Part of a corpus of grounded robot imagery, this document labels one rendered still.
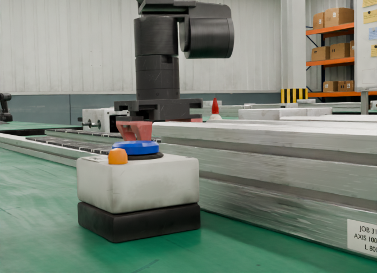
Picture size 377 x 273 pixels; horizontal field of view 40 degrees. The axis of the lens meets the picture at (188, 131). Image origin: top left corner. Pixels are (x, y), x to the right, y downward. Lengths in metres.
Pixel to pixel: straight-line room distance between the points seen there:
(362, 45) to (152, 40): 3.57
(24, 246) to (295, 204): 0.21
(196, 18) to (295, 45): 8.12
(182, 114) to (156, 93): 0.04
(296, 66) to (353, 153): 8.41
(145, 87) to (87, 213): 0.25
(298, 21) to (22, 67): 6.06
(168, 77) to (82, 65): 11.66
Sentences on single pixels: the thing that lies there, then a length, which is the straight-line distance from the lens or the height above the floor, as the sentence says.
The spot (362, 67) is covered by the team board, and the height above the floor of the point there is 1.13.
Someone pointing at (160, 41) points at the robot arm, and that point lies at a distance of 0.66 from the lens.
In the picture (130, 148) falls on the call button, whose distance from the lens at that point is 0.43.
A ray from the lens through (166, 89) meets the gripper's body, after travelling 0.66.
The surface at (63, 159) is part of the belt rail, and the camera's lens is 0.98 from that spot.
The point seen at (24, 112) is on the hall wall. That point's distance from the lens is 11.88.
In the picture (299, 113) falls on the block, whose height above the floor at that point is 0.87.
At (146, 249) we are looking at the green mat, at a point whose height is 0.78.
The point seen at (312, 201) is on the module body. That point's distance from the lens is 0.40.
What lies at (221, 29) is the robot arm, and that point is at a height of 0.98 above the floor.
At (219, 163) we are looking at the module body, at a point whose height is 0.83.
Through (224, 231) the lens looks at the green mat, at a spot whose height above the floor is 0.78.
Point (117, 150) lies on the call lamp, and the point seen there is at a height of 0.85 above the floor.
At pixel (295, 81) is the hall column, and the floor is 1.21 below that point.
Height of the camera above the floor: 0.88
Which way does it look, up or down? 3 degrees down
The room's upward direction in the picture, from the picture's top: 1 degrees counter-clockwise
